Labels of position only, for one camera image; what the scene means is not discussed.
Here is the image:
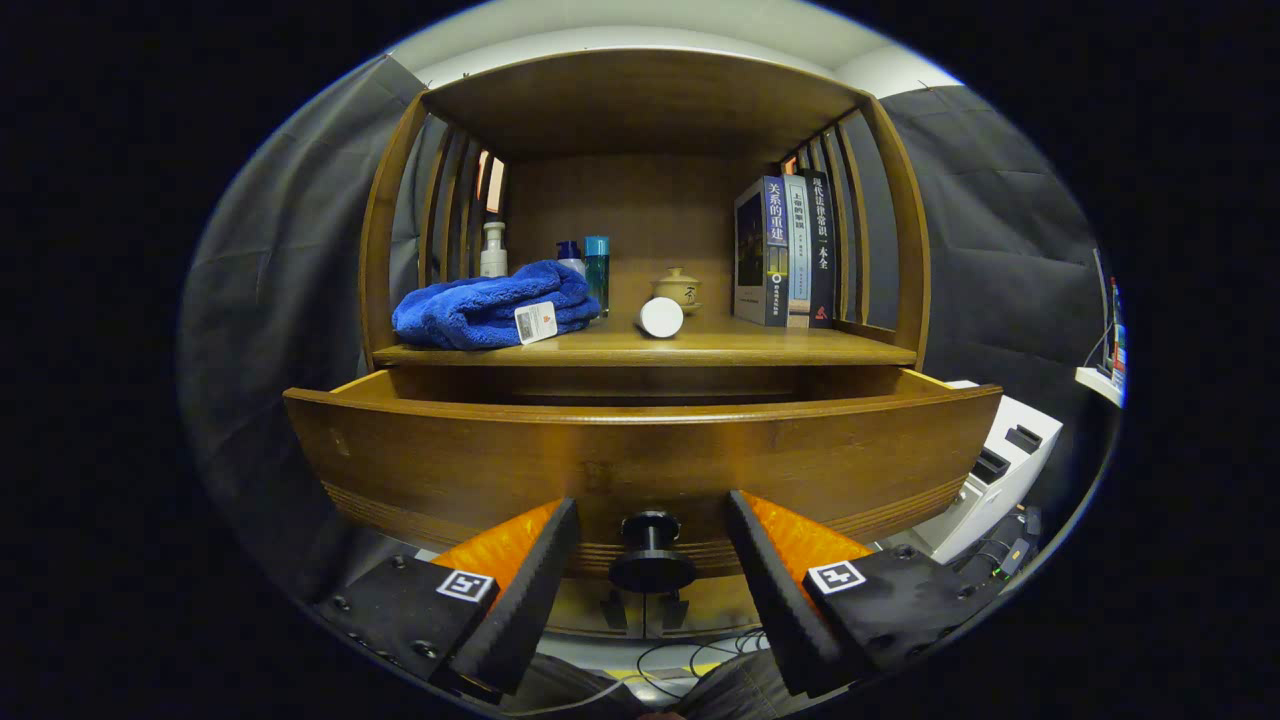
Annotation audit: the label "book with blue spine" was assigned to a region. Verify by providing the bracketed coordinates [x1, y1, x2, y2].
[733, 176, 791, 328]

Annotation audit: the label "brown wooden cabinet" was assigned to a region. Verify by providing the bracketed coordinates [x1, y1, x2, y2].
[340, 47, 933, 641]

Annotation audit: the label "beige lidded teacup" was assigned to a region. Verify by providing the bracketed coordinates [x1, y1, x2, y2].
[652, 267, 703, 306]

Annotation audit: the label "blue folded towel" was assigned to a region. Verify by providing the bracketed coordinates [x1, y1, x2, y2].
[392, 260, 601, 351]

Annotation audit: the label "black drawer knob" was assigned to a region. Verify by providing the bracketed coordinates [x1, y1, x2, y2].
[608, 511, 698, 594]

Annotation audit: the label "clear bottle with red cap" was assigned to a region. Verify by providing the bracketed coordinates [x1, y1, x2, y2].
[1108, 280, 1126, 391]

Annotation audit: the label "wooden cabinet door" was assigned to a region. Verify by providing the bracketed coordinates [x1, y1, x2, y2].
[648, 578, 766, 636]
[545, 578, 649, 639]

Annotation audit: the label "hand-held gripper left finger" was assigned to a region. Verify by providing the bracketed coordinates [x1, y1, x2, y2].
[312, 497, 582, 698]

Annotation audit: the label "white wall shelf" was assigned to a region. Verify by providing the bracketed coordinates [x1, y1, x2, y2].
[1075, 366, 1123, 406]

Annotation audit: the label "book with black spine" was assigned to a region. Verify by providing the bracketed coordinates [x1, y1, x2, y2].
[803, 168, 838, 329]

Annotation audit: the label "book with pale spine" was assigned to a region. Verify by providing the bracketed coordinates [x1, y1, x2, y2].
[782, 174, 813, 329]

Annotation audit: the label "teal transparent bottle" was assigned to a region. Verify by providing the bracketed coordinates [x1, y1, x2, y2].
[584, 236, 611, 319]

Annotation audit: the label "black electronic device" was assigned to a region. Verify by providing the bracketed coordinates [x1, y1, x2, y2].
[950, 505, 1043, 591]

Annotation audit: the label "white facial cleanser tube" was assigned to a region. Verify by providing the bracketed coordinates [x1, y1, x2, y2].
[637, 296, 685, 339]

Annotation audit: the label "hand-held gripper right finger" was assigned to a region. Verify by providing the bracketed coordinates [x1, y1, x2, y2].
[725, 490, 1001, 699]

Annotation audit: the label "wooden countertop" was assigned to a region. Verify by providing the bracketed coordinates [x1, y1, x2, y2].
[372, 315, 919, 368]

